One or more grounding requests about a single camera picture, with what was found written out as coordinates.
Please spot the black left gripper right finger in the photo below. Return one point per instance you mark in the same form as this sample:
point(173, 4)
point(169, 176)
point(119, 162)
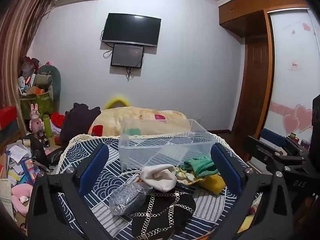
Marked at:
point(274, 218)

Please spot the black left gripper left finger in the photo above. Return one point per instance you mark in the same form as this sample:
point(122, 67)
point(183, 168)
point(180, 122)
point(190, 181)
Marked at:
point(45, 218)

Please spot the yellow sponge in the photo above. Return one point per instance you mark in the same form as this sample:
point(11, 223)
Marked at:
point(213, 183)

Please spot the green knitted cloth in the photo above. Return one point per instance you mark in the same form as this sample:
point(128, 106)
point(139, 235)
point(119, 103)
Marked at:
point(201, 166)

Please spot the clear glitter pouch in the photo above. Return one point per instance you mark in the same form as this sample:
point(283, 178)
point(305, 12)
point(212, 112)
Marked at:
point(128, 198)

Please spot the cream white sock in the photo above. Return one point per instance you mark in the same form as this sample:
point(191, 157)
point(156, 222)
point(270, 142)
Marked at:
point(160, 177)

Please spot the black hat with chains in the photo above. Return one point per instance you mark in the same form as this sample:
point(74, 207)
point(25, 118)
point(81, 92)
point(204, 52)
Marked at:
point(162, 215)

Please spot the clear plastic storage box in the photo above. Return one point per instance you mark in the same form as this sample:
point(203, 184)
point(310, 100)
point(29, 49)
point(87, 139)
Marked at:
point(153, 142)

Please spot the pink plush toy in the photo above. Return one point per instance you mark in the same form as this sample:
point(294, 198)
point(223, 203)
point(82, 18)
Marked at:
point(20, 196)

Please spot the black figurine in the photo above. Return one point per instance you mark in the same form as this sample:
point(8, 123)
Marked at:
point(38, 154)

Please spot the yellow plush doll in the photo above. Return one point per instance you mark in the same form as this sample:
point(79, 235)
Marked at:
point(185, 177)

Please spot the green bottle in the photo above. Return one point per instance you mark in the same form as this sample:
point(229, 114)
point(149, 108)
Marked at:
point(47, 126)

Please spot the pink rabbit toy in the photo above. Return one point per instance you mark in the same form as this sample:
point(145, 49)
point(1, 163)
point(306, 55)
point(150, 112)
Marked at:
point(35, 123)

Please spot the red cloth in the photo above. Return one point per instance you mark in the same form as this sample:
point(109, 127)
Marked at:
point(57, 119)

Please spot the dark purple garment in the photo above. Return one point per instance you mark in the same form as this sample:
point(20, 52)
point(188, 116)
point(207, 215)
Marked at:
point(77, 121)

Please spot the red box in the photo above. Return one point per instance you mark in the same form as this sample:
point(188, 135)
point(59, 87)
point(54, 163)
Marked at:
point(7, 116)

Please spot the green cardboard box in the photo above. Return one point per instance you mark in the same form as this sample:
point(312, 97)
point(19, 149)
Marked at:
point(45, 104)

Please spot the beige fleece blanket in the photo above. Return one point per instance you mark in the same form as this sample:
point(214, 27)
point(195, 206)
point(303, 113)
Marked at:
point(108, 122)

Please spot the white sliding wardrobe door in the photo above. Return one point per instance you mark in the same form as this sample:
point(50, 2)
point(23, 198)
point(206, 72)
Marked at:
point(295, 35)

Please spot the yellow plush hoop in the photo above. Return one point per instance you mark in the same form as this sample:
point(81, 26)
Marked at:
point(117, 101)

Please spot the green plush toy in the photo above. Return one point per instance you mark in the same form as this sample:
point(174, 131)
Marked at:
point(48, 78)

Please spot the brown wooden wardrobe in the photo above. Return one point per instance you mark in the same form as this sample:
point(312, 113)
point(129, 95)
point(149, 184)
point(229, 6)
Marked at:
point(248, 19)

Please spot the striped brown curtain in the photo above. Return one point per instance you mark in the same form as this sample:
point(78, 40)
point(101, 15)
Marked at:
point(20, 20)

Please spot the small black wall monitor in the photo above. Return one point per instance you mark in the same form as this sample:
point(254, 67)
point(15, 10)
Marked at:
point(127, 56)

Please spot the large black wall television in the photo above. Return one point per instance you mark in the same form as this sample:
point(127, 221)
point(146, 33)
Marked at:
point(131, 29)

